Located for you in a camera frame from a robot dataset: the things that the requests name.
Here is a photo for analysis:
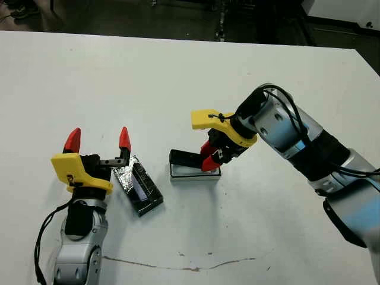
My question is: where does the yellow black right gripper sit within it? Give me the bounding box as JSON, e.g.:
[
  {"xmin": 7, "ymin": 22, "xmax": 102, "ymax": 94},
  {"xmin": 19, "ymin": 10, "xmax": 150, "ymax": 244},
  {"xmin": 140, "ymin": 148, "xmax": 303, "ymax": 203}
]
[{"xmin": 191, "ymin": 109, "xmax": 259, "ymax": 173}]

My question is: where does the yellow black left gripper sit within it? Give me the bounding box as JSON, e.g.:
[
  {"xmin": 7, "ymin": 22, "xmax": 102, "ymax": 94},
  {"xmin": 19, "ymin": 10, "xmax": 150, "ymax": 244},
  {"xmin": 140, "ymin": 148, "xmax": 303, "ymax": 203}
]
[{"xmin": 50, "ymin": 126, "xmax": 132, "ymax": 200}]

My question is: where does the black camera box lid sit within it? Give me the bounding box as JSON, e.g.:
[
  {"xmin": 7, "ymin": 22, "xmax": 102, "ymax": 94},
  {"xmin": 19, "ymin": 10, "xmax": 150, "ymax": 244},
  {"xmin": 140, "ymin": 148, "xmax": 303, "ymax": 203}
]
[{"xmin": 112, "ymin": 154, "xmax": 165, "ymax": 218}]

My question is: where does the dark shoe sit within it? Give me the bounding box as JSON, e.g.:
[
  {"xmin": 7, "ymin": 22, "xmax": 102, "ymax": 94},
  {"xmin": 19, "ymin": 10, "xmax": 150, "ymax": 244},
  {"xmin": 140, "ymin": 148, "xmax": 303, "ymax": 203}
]
[{"xmin": 11, "ymin": 5, "xmax": 39, "ymax": 20}]

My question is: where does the white cabinet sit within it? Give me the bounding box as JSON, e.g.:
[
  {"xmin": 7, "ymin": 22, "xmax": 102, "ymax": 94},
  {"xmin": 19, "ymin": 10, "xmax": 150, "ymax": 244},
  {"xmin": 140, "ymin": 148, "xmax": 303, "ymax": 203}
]
[{"xmin": 299, "ymin": 0, "xmax": 380, "ymax": 30}]

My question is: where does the white camera box base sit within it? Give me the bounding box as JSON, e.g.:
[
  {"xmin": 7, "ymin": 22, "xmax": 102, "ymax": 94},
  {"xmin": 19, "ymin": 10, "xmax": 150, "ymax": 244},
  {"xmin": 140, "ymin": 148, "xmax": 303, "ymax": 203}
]
[{"xmin": 170, "ymin": 150, "xmax": 222, "ymax": 183}]

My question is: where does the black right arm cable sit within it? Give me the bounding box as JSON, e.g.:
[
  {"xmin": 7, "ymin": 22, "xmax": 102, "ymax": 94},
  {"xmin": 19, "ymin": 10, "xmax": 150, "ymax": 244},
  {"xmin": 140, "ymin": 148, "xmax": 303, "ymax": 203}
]
[{"xmin": 258, "ymin": 84, "xmax": 380, "ymax": 179}]

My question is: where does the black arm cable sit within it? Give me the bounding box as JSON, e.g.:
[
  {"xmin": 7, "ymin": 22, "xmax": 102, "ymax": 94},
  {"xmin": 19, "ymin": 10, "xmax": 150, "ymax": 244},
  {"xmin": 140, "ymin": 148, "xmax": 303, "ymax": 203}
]
[
  {"xmin": 258, "ymin": 84, "xmax": 380, "ymax": 179},
  {"xmin": 33, "ymin": 201, "xmax": 74, "ymax": 285}
]

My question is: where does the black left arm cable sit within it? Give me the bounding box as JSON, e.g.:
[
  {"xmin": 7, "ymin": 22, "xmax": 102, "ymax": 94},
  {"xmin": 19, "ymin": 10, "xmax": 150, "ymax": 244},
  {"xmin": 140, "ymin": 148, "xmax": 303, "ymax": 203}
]
[{"xmin": 33, "ymin": 201, "xmax": 74, "ymax": 285}]

